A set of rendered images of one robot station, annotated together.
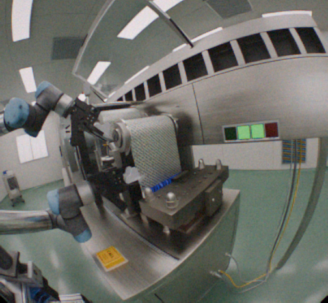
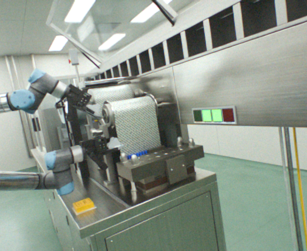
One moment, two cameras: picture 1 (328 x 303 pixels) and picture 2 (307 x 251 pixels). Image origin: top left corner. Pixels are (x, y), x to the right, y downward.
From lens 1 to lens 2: 67 cm
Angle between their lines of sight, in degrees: 14
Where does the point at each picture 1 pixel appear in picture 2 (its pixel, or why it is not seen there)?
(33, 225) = (22, 181)
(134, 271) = (97, 212)
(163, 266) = (118, 209)
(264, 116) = (223, 102)
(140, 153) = (122, 127)
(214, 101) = (187, 86)
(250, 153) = not seen: outside the picture
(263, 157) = not seen: outside the picture
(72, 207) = (65, 163)
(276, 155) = not seen: outside the picture
